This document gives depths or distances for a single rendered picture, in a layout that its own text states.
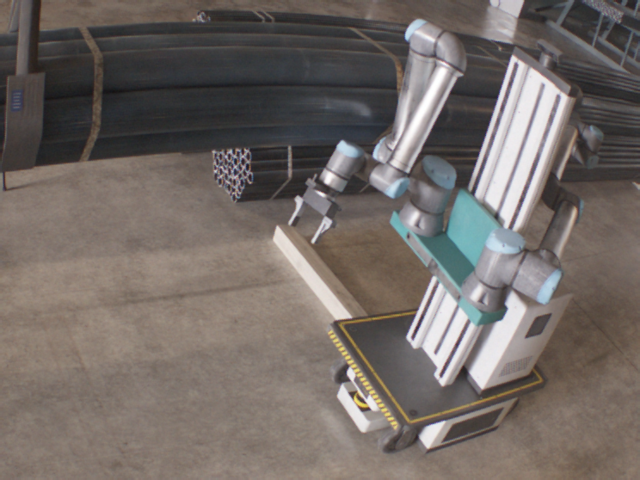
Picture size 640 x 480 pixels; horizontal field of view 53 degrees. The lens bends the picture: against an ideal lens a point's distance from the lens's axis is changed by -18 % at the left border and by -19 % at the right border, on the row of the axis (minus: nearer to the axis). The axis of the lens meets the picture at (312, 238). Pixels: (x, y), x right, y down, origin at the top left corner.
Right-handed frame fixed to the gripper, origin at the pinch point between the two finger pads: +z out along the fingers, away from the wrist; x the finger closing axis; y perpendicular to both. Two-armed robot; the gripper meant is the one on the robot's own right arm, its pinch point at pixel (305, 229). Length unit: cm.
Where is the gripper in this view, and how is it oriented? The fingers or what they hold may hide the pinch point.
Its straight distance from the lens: 271.1
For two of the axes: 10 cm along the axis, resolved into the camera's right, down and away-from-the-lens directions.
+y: 6.5, 2.1, 7.3
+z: -4.9, 8.6, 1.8
